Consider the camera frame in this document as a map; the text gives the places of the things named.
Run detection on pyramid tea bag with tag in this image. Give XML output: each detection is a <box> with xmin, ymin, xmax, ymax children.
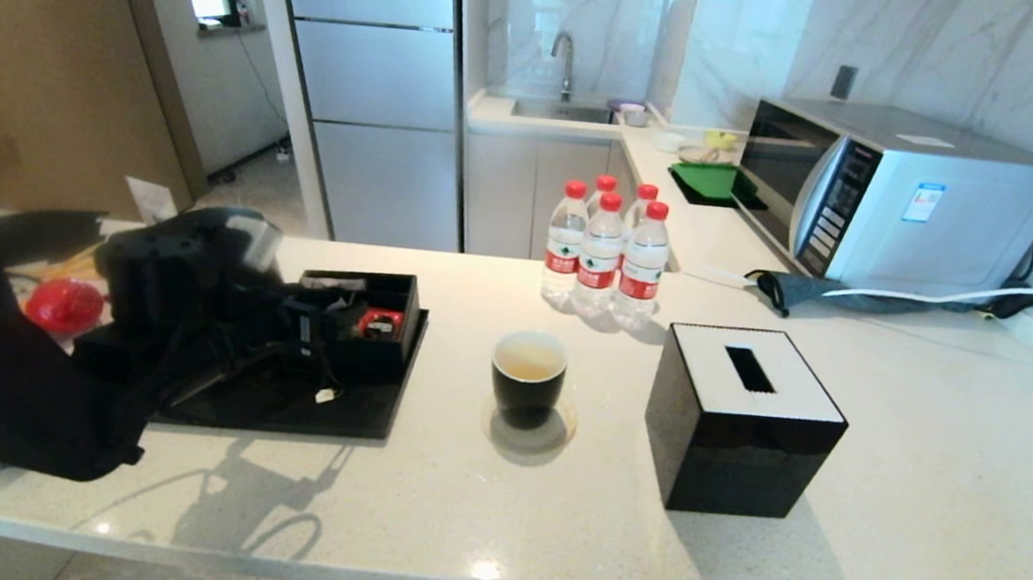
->
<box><xmin>312</xmin><ymin>296</ymin><xmax>361</xmax><ymax>407</ymax></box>

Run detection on red snack bag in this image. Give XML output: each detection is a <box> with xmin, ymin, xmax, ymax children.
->
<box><xmin>356</xmin><ymin>307</ymin><xmax>405</xmax><ymax>343</ymax></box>

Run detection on white sachet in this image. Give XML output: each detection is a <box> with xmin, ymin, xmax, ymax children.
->
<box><xmin>304</xmin><ymin>273</ymin><xmax>367</xmax><ymax>294</ymax></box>

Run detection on black organizer box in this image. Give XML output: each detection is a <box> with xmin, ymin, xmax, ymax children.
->
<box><xmin>291</xmin><ymin>264</ymin><xmax>424</xmax><ymax>385</ymax></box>

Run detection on black serving tray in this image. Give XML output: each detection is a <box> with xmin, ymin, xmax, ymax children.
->
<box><xmin>153</xmin><ymin>285</ymin><xmax>430</xmax><ymax>449</ymax></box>

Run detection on acrylic wifi QR sign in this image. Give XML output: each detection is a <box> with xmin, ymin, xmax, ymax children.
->
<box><xmin>123</xmin><ymin>175</ymin><xmax>181</xmax><ymax>226</ymax></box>

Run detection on black mug white inside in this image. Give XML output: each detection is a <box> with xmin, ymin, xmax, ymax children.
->
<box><xmin>486</xmin><ymin>328</ymin><xmax>572</xmax><ymax>434</ymax></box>

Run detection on red toy apple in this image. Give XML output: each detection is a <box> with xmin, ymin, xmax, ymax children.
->
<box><xmin>23</xmin><ymin>274</ymin><xmax>107</xmax><ymax>338</ymax></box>

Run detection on white kitchen cabinets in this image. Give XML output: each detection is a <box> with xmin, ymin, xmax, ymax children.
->
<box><xmin>456</xmin><ymin>124</ymin><xmax>636</xmax><ymax>268</ymax></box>

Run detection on white refrigerator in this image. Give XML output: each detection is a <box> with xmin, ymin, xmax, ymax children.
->
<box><xmin>247</xmin><ymin>0</ymin><xmax>487</xmax><ymax>253</ymax></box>

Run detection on round white coaster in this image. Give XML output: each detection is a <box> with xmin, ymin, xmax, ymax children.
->
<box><xmin>477</xmin><ymin>391</ymin><xmax>581</xmax><ymax>459</ymax></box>

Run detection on black plastic sheet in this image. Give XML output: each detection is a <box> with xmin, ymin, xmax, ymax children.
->
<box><xmin>0</xmin><ymin>203</ymin><xmax>108</xmax><ymax>277</ymax></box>

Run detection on steel kitchen sink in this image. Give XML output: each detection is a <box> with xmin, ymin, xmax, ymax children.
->
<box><xmin>509</xmin><ymin>93</ymin><xmax>621</xmax><ymax>126</ymax></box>

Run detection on chrome kitchen faucet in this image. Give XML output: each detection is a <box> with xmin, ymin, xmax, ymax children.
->
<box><xmin>546</xmin><ymin>28</ymin><xmax>582</xmax><ymax>102</ymax></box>

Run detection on brown wooden door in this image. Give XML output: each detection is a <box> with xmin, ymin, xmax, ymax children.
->
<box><xmin>0</xmin><ymin>0</ymin><xmax>213</xmax><ymax>226</ymax></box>

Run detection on green plastic tray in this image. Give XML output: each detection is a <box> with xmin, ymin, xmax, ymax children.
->
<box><xmin>666</xmin><ymin>156</ymin><xmax>766</xmax><ymax>207</ymax></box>

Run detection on black tissue box white lid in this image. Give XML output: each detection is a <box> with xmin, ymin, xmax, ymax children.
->
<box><xmin>637</xmin><ymin>319</ymin><xmax>858</xmax><ymax>527</ymax></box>

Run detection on silver microwave oven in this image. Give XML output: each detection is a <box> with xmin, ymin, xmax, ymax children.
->
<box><xmin>728</xmin><ymin>90</ymin><xmax>1033</xmax><ymax>305</ymax></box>

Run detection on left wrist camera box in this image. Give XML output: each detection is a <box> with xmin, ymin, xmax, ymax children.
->
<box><xmin>213</xmin><ymin>210</ymin><xmax>288</xmax><ymax>275</ymax></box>

